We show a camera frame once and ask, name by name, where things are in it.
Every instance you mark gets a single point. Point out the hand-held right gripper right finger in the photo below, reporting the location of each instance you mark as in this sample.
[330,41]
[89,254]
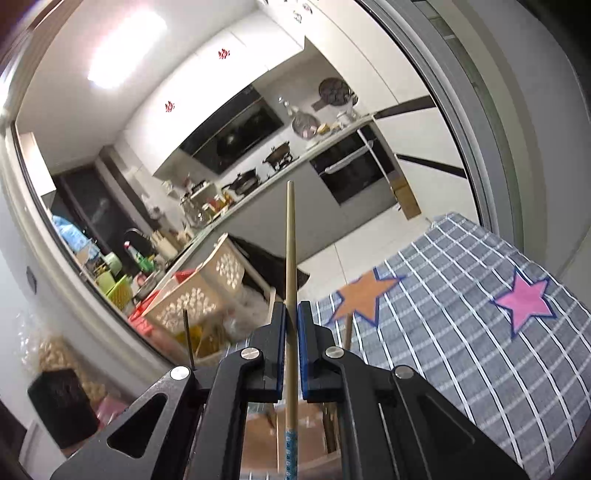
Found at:
[307,350]

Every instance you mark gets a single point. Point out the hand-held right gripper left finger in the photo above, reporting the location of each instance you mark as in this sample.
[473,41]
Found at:
[274,364]

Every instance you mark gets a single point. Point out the beige plastic utensil holder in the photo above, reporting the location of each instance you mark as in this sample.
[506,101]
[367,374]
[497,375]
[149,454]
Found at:
[258,438]

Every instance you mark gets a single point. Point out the pink plastic stool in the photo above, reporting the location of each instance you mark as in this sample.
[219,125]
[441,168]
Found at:
[113,413]

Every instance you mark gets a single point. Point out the clear bag of peanuts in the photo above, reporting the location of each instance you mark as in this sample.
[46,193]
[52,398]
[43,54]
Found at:
[55,350]

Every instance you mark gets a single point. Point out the dark hanging bag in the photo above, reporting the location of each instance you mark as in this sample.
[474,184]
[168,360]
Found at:
[263,263]

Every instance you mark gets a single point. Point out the beige flower pattern basket cart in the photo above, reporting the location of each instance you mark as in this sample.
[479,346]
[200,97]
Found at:
[198,300]

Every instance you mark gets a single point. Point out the red box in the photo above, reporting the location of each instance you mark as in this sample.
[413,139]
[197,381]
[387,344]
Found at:
[141,318]

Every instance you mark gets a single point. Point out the green plastic basket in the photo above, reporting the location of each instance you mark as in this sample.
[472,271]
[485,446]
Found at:
[113,288]

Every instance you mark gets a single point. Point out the grey kitchen counter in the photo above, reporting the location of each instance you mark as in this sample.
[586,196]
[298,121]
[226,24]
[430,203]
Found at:
[277,217]

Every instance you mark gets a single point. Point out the grey plaid star tablecloth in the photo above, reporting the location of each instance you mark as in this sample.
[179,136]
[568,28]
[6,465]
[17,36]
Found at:
[461,346]

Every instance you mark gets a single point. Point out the green bottle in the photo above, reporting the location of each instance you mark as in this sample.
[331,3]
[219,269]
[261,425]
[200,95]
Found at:
[145,261]

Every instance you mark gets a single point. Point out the blue plastic bag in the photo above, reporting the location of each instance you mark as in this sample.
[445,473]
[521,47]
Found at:
[69,233]

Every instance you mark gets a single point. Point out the black wok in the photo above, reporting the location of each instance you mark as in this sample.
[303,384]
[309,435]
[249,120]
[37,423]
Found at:
[241,182]

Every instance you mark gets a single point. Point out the cardboard box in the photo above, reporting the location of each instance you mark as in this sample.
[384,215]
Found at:
[406,198]

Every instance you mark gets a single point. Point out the black built-in oven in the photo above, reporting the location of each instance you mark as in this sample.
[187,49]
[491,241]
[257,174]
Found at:
[351,170]

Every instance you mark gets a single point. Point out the kitchen faucet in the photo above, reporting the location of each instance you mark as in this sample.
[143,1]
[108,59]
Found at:
[135,235]

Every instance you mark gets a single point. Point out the lidded wok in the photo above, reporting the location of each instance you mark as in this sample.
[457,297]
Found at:
[278,156]

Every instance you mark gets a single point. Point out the grey round steamer rack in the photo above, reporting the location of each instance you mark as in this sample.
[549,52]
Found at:
[304,124]

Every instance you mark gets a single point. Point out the black range hood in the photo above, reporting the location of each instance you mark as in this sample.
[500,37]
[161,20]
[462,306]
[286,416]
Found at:
[231,134]

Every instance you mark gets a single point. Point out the black round mold pan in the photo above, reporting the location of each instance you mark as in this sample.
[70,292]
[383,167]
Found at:
[334,91]

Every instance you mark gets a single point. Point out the white upper cabinets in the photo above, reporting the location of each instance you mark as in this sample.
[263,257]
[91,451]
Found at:
[198,83]

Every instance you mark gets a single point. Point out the white tall cabinet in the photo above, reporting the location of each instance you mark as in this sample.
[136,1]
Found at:
[369,60]

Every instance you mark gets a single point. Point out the ceiling light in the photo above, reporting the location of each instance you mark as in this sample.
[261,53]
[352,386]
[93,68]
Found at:
[124,46]

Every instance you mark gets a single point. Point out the dark wall switch panel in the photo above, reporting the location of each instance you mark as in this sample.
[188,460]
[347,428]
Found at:
[31,279]

